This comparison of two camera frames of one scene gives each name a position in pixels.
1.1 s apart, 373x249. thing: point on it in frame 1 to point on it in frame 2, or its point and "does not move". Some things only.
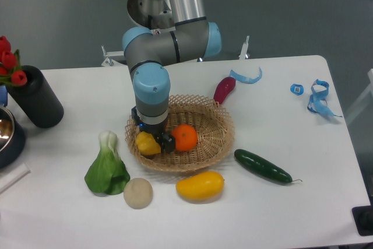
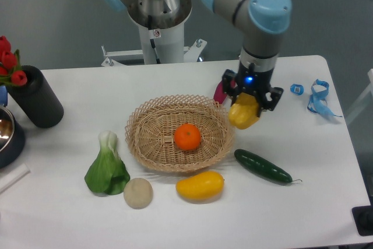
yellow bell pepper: x=146 y=144 to x=243 y=112
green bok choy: x=108 y=174 does not move
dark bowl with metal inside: x=12 y=139 does not move
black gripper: x=167 y=143 to x=249 y=80
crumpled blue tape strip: x=318 y=104 does not move
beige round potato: x=138 y=193 does not move
